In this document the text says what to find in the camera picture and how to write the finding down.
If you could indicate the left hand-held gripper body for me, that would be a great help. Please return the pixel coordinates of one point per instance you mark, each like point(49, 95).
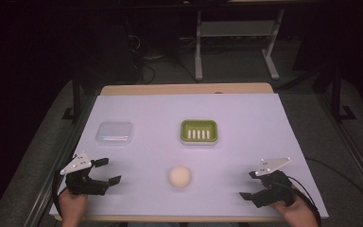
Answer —
point(77, 164)

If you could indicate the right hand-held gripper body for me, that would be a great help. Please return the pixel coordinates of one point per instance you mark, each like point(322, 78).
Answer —
point(274, 186)

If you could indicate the person's right hand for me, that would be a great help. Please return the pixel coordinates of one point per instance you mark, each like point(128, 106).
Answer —
point(294, 214)

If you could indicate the person's left hand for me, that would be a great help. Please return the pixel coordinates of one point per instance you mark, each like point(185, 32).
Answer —
point(73, 206)

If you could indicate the cotton swabs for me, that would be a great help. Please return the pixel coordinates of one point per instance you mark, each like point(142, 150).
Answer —
point(116, 137)

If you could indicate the white table sheet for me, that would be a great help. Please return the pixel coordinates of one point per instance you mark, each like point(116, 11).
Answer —
point(201, 157)

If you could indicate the round cream soap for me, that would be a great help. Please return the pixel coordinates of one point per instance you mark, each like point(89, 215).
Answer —
point(179, 176)

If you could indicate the black metal stand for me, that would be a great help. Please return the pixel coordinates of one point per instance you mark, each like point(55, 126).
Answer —
point(337, 94)
point(76, 94)

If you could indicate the green soap dish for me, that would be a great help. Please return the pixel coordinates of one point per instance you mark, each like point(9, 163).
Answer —
point(199, 131)

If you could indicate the aluminium rail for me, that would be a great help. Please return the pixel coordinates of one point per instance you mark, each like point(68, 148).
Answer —
point(56, 164)
point(353, 148)

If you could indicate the white metal frame desk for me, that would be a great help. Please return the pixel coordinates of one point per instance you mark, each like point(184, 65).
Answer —
point(233, 28)

